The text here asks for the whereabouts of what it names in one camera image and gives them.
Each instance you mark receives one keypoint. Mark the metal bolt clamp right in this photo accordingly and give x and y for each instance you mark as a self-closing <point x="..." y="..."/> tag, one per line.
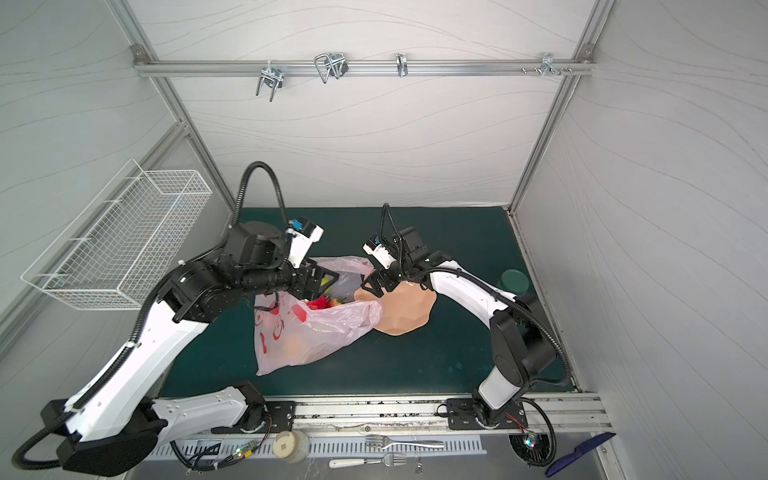
<point x="547" y="67"/>

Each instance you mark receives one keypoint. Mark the metal hook clamp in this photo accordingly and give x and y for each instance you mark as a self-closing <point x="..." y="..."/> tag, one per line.
<point x="271" y="79"/>
<point x="331" y="65"/>

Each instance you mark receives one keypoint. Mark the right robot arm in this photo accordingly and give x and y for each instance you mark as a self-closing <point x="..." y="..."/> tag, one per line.
<point x="524" y="350"/>

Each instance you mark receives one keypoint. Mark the blue plastic tool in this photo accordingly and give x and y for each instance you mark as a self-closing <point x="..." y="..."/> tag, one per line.
<point x="579" y="451"/>

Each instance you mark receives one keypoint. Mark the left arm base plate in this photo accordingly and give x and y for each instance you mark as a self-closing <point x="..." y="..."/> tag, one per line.
<point x="272" y="416"/>

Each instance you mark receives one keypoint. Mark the green table mat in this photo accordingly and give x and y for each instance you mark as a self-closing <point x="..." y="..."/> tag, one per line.
<point x="450" y="354"/>

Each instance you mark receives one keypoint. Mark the red dragon fruit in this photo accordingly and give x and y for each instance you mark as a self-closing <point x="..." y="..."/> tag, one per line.
<point x="322" y="303"/>

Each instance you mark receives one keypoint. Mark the metal hook clamp left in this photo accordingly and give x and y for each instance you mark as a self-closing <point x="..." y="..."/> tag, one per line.
<point x="271" y="79"/>

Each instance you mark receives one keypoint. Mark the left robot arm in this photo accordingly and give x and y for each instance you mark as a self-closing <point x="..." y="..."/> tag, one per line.
<point x="111" y="425"/>

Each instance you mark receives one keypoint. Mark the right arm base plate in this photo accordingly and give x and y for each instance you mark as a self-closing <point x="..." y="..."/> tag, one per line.
<point x="459" y="414"/>

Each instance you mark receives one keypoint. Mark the silver fork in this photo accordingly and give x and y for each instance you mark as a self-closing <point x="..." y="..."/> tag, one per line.
<point x="384" y="443"/>

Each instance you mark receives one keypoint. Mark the pink strawberry plastic bag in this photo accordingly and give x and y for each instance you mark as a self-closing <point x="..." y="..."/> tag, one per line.
<point x="287" y="333"/>

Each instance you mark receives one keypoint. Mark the black round fan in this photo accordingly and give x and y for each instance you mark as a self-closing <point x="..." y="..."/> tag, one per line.
<point x="534" y="449"/>

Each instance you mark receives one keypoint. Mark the white handled fork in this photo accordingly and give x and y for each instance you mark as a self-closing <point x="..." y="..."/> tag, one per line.
<point x="388" y="460"/>

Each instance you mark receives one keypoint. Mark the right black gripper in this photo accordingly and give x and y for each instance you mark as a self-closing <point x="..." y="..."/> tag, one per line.
<point x="384" y="276"/>

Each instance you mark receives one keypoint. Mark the metal ring clamp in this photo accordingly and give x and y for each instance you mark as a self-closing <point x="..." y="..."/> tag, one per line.
<point x="401" y="65"/>

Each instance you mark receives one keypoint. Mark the green lidded glass jar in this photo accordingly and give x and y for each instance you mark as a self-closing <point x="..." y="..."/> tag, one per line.
<point x="514" y="281"/>

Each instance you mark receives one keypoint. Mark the metal hook clamp middle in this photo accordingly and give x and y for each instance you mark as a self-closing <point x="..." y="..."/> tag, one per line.
<point x="331" y="65"/>

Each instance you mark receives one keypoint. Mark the white wire basket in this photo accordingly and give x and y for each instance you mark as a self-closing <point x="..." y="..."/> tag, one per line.
<point x="123" y="241"/>

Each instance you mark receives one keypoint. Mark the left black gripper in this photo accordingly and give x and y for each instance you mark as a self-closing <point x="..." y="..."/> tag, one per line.
<point x="313" y="290"/>

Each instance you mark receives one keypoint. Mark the aluminium cross rail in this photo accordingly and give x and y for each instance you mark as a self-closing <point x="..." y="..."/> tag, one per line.
<point x="357" y="68"/>

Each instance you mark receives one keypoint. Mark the peach scalloped fruit plate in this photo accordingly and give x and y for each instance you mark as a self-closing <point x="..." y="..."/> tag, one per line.
<point x="404" y="310"/>

